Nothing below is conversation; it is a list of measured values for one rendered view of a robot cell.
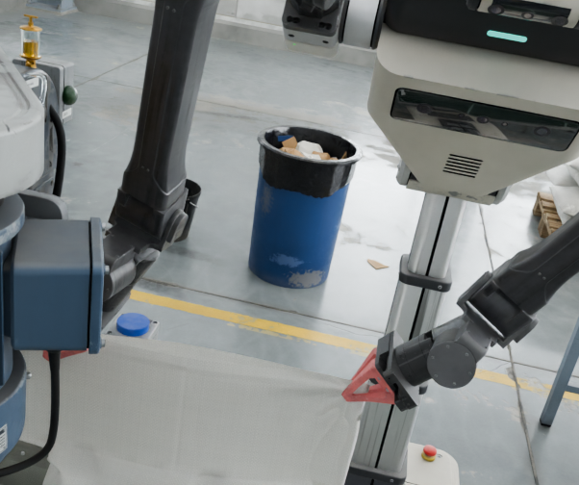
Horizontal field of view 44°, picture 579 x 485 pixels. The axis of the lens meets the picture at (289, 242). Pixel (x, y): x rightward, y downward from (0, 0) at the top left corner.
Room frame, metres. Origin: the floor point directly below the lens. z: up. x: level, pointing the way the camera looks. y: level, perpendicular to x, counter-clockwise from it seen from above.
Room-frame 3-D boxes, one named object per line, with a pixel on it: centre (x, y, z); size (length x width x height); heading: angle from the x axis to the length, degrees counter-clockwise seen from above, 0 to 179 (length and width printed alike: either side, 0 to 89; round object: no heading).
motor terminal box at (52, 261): (0.54, 0.19, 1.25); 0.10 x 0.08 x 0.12; 19
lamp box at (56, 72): (1.04, 0.40, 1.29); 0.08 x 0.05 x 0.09; 84
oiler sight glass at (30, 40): (0.97, 0.40, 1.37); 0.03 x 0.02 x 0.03; 84
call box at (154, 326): (1.12, 0.26, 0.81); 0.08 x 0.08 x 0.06; 84
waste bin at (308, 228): (3.11, -0.02, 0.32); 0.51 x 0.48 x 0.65; 174
